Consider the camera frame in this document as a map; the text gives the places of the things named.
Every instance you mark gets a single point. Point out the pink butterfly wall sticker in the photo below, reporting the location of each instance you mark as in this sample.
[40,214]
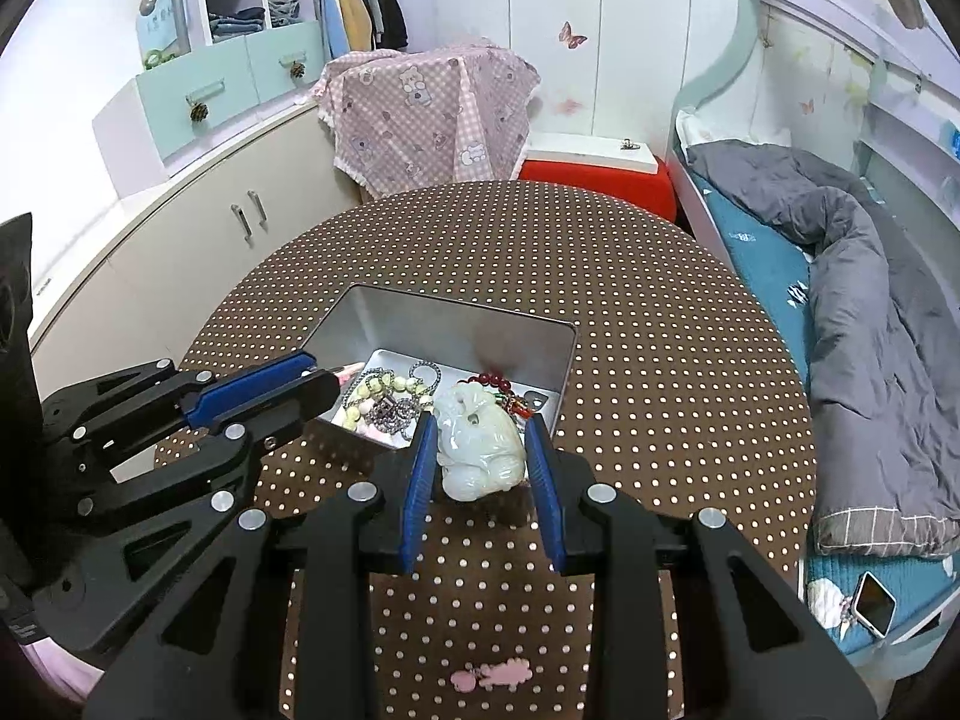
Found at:
[571,34]

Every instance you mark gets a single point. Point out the hanging clothes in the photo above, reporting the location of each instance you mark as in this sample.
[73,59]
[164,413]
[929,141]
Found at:
[352,0]

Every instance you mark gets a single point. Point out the teal printed bed sheet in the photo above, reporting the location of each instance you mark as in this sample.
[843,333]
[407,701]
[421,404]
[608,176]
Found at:
[757,240]

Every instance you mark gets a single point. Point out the folded jeans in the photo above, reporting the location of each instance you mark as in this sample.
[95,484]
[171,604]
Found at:
[240,21]

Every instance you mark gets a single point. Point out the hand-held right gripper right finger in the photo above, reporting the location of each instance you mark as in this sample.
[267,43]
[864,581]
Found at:
[544,495]

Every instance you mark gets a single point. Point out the pink checkered bear cloth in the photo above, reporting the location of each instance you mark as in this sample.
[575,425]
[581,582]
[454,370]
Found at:
[420,112]

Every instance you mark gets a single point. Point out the smartphone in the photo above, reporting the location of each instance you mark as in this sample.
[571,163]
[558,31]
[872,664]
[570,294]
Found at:
[874,604]

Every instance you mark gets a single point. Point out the pale green jade pendant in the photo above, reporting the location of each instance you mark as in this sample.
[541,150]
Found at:
[480,450]

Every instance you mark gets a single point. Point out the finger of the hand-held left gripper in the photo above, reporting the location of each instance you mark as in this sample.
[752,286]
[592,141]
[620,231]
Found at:
[300,405]
[247,386]

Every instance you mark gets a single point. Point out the grey heart charm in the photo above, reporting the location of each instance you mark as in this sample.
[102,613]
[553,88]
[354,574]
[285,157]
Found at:
[534,399]

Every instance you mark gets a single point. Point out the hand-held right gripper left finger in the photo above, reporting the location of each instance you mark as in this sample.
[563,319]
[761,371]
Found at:
[420,495]

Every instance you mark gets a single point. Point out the grey metal tin box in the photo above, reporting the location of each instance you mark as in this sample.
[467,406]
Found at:
[450,330]

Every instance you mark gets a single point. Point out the red stool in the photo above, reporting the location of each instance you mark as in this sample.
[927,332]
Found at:
[600,191]

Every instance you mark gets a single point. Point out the white low cabinet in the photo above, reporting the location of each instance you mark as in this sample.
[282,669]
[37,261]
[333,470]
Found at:
[150,255]

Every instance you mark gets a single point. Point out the grey quilt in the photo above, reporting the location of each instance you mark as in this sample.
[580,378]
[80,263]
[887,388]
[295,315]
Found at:
[877,352]

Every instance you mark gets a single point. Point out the white board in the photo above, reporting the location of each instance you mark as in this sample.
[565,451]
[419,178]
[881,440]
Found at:
[592,150]

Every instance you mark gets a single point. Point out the white and teal bed frame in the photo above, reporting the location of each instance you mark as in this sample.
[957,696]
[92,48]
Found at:
[712,52]

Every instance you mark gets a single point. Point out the teal drawer unit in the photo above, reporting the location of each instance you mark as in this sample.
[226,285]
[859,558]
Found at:
[217,75]

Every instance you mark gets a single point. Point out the small pink charm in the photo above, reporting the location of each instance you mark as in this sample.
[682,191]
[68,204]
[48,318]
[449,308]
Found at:
[351,373]

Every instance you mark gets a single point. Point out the white wall shelf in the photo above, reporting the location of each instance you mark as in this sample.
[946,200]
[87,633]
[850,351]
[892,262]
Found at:
[900,90]

